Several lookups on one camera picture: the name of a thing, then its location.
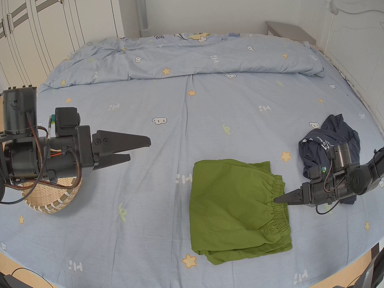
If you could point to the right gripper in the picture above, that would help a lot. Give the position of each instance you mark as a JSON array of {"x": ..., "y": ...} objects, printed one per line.
[{"x": 327, "y": 190}]

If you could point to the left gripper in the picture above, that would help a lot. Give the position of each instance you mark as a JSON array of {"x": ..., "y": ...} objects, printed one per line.
[{"x": 78, "y": 151}]

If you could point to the green shorts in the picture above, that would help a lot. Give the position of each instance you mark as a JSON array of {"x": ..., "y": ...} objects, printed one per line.
[{"x": 234, "y": 208}]

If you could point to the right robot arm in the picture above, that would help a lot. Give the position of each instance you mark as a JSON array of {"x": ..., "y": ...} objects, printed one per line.
[{"x": 363, "y": 178}]

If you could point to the dark blue garment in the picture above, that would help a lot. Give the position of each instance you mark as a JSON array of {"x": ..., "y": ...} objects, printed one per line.
[{"x": 318, "y": 142}]

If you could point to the round woven basket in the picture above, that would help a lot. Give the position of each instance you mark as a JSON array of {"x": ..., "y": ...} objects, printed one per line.
[{"x": 54, "y": 199}]

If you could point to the bed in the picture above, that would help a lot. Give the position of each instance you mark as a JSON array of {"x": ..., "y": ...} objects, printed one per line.
[{"x": 210, "y": 109}]

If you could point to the pale blue quilt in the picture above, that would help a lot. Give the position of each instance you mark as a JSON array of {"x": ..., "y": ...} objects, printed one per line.
[{"x": 180, "y": 58}]

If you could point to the white wardrobe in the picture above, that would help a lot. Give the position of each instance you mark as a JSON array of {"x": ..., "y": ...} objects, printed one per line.
[{"x": 45, "y": 40}]

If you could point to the grey bedside table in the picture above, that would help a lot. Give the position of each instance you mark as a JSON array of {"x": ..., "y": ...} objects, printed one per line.
[{"x": 289, "y": 31}]

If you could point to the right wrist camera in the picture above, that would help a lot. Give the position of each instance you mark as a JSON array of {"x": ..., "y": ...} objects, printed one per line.
[{"x": 316, "y": 172}]

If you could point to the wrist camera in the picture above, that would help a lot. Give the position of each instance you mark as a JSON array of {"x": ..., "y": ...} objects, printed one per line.
[
  {"x": 67, "y": 120},
  {"x": 316, "y": 172}
]

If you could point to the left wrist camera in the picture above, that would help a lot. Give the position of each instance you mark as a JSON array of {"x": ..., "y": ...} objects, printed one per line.
[{"x": 67, "y": 120}]

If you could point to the white wall duct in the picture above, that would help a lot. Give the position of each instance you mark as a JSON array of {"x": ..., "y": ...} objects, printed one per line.
[{"x": 141, "y": 7}]

